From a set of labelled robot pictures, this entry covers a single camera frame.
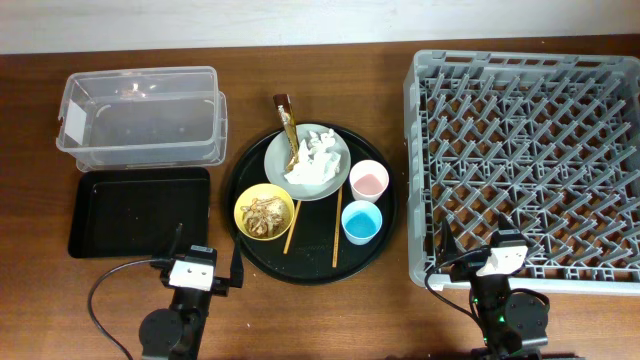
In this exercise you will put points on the grey dishwasher rack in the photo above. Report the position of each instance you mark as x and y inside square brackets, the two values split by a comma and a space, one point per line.
[549, 140]

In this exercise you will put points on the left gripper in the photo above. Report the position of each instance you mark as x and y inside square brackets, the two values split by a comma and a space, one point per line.
[220, 287]

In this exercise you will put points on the peanut shells and rice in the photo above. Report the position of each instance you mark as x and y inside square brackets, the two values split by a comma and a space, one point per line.
[265, 217]

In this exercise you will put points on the yellow bowl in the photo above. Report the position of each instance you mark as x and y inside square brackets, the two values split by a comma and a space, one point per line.
[263, 190]

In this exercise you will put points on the pink cup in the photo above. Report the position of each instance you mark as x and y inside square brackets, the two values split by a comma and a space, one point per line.
[368, 180]

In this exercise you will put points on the white tissue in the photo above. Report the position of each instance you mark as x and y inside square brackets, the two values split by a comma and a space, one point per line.
[317, 163]

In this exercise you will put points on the black rectangular tray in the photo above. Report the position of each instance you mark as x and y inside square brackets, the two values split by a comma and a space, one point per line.
[121, 213]

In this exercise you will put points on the grey plate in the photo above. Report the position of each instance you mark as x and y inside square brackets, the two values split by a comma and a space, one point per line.
[277, 156]

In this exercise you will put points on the round black serving tray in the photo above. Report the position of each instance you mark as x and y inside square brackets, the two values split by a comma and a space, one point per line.
[307, 258]

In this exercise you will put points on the clear plastic bin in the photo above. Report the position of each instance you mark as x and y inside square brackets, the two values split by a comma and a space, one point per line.
[144, 118]

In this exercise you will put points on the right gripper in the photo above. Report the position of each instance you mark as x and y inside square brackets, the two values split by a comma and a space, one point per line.
[469, 263]

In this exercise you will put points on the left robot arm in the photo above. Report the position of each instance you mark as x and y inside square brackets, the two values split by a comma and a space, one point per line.
[176, 332]

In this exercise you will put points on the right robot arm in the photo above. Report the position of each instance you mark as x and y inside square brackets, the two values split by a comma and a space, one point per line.
[513, 321]

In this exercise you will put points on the blue cup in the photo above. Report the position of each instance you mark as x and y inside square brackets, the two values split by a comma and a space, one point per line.
[361, 221]

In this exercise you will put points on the brown snack wrapper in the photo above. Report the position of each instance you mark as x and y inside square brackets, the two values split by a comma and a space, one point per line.
[283, 107]

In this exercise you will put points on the wooden chopstick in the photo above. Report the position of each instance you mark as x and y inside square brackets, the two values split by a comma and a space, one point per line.
[337, 227]
[292, 227]

